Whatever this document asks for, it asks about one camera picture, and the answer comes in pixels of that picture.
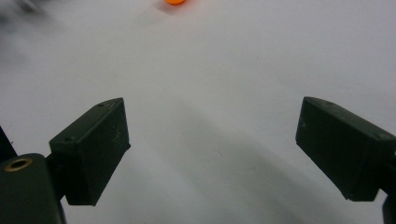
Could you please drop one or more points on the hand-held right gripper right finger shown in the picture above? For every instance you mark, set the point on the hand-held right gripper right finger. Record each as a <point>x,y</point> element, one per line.
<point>342,149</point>

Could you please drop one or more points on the orange ball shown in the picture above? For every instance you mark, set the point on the orange ball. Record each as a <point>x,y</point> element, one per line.
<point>175,1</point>

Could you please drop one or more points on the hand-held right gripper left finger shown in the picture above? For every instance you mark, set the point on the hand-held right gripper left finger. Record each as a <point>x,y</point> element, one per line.
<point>93,149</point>

